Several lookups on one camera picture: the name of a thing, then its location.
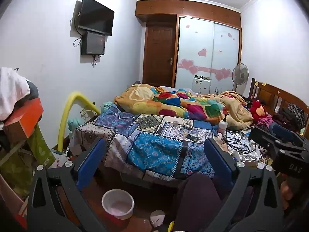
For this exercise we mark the orange cardboard box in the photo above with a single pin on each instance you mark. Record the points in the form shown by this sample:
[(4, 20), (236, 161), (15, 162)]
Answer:
[(26, 118)]

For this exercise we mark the small pink jar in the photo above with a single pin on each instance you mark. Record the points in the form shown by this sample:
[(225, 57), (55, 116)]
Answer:
[(219, 136)]

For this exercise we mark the grey tape roll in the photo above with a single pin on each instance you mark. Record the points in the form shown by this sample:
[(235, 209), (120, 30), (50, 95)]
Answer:
[(176, 123)]

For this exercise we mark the person's right leg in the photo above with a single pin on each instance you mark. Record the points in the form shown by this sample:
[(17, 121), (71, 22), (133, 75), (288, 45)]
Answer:
[(223, 183)]

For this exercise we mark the wooden overhead cabinet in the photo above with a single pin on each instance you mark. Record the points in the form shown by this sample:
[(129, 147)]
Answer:
[(193, 7)]

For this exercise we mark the standing electric fan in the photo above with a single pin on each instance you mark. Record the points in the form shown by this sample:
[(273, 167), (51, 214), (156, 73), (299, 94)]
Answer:
[(240, 73)]

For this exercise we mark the small black device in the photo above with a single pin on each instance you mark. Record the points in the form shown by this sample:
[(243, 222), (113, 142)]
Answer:
[(192, 137)]

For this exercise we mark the white box appliance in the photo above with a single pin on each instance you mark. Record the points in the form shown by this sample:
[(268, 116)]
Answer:
[(201, 84)]

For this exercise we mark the person's right hand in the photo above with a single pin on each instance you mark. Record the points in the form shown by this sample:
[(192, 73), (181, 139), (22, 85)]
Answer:
[(287, 189)]

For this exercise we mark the blue denim cloth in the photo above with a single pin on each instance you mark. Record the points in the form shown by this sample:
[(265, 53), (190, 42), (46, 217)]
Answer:
[(281, 128)]

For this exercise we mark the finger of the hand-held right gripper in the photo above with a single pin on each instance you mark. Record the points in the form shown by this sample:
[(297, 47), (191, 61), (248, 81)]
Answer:
[(263, 137)]

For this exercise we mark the colourful heart print blanket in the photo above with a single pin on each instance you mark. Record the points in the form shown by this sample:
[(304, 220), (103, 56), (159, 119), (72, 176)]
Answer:
[(169, 101)]

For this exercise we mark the person's left leg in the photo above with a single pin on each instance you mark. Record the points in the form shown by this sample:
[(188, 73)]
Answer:
[(198, 203)]

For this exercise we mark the brown wooden door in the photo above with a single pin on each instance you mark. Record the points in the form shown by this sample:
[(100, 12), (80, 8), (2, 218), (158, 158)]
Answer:
[(158, 53)]

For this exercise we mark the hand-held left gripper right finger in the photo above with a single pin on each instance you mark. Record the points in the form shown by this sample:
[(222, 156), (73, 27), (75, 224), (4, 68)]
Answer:
[(217, 159)]

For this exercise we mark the red plush toy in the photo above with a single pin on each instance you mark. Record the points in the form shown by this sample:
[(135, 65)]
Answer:
[(256, 107)]

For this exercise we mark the dark grey bundle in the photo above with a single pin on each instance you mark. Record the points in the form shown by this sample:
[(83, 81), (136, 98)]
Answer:
[(33, 91)]

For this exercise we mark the yellow foam tube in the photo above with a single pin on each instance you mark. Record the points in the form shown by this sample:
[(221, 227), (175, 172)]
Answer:
[(63, 125)]

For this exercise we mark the green leaf print box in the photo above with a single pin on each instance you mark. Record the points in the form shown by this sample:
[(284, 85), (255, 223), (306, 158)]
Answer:
[(36, 149)]

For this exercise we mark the blue patchwork blanket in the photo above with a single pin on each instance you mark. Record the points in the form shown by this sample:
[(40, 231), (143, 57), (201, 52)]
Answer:
[(149, 149)]

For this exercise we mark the teal cloth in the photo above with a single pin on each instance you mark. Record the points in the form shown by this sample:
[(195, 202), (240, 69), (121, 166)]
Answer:
[(73, 124), (107, 106)]

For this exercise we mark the yellow plastic item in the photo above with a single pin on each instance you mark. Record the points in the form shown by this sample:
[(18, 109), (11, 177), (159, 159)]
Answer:
[(171, 227)]

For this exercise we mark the white pump bottle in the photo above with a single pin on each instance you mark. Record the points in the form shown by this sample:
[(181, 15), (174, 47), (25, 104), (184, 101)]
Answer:
[(222, 127)]

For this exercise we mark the white moulded tray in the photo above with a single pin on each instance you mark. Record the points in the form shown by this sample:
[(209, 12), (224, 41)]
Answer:
[(249, 160)]

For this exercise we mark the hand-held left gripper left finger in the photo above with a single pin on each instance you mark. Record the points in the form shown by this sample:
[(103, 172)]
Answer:
[(90, 162)]

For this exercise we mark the black wall television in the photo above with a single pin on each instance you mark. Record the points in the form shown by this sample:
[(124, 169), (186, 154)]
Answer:
[(96, 17)]

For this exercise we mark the small black wall monitor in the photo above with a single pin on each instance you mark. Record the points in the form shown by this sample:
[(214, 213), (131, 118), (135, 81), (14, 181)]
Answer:
[(93, 43)]

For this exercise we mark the wooden bed headboard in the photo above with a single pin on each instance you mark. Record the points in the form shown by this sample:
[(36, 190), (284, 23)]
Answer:
[(268, 94)]

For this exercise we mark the white wall socket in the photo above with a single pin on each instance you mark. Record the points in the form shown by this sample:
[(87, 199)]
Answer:
[(84, 112)]

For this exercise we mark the black white patterned cloth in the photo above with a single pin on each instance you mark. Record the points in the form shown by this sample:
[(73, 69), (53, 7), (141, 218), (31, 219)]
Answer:
[(297, 111)]

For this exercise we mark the white red print bag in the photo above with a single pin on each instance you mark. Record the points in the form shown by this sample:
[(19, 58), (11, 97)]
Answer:
[(59, 160)]

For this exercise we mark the white crumpled paper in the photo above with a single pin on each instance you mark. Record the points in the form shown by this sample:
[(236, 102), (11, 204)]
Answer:
[(158, 218)]

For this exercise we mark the red cardboard box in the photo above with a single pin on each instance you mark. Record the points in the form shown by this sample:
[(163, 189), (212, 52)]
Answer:
[(21, 221)]

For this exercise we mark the frosted heart sticker sliding door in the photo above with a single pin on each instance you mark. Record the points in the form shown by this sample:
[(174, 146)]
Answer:
[(225, 50), (193, 46)]

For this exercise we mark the person's leg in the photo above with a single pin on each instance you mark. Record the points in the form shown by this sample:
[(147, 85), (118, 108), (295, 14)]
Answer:
[(223, 183), (198, 203)]

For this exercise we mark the dark clothes pile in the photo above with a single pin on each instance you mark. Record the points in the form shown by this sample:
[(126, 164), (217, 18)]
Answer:
[(284, 116)]

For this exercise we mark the pink cloth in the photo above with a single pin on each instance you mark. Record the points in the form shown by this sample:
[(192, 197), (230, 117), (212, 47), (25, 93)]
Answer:
[(264, 120)]

